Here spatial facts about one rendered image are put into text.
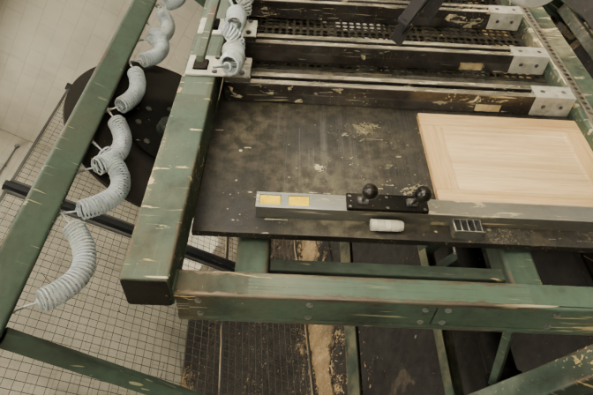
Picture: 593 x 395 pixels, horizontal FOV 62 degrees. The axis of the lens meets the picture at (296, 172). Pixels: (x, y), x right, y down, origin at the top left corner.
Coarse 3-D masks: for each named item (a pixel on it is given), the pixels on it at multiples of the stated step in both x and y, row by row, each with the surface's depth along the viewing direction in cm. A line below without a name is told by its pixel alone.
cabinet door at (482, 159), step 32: (448, 128) 147; (480, 128) 148; (512, 128) 148; (544, 128) 149; (576, 128) 150; (448, 160) 137; (480, 160) 138; (512, 160) 139; (544, 160) 139; (576, 160) 140; (448, 192) 128; (480, 192) 129; (512, 192) 130; (544, 192) 130; (576, 192) 131
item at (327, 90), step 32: (224, 32) 140; (192, 64) 148; (256, 96) 153; (288, 96) 153; (320, 96) 152; (352, 96) 152; (384, 96) 152; (416, 96) 152; (448, 96) 152; (480, 96) 151; (512, 96) 151; (544, 96) 151
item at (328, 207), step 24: (264, 192) 123; (264, 216) 122; (288, 216) 122; (312, 216) 121; (336, 216) 121; (360, 216) 121; (384, 216) 121; (408, 216) 121; (432, 216) 121; (456, 216) 120; (480, 216) 120; (504, 216) 121; (528, 216) 121; (552, 216) 122; (576, 216) 122
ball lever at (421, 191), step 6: (420, 186) 111; (426, 186) 110; (420, 192) 110; (426, 192) 109; (408, 198) 121; (414, 198) 117; (420, 198) 110; (426, 198) 109; (408, 204) 120; (414, 204) 120
